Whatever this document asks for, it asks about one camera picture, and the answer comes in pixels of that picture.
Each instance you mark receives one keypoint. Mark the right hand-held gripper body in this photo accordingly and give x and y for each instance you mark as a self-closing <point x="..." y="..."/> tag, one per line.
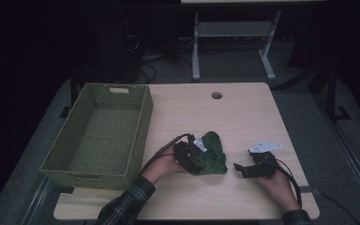
<point x="262" y="165"/>

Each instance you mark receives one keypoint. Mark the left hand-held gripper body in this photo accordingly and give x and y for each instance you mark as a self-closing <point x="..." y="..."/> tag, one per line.
<point x="184" y="154"/>

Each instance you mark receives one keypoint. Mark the green woven basket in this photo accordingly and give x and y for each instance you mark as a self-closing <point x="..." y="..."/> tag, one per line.
<point x="75" y="156"/>

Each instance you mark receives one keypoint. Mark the person's left hand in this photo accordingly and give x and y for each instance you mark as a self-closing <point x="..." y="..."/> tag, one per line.
<point x="164" y="167"/>

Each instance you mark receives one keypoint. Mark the person's right hand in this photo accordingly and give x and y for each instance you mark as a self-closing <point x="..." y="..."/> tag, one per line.
<point x="276" y="189"/>

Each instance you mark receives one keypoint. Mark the grey tape strip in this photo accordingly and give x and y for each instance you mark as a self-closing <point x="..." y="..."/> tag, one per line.
<point x="306" y="189"/>

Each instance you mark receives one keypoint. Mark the black metal stand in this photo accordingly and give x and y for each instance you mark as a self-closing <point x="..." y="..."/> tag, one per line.
<point x="73" y="93"/>
<point x="332" y="93"/>

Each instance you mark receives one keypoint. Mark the metal floor rail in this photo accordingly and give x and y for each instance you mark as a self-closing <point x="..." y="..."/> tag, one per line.
<point x="350" y="150"/>
<point x="39" y="200"/>

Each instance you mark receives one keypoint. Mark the white metal table frame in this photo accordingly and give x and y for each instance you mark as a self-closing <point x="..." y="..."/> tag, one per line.
<point x="234" y="29"/>

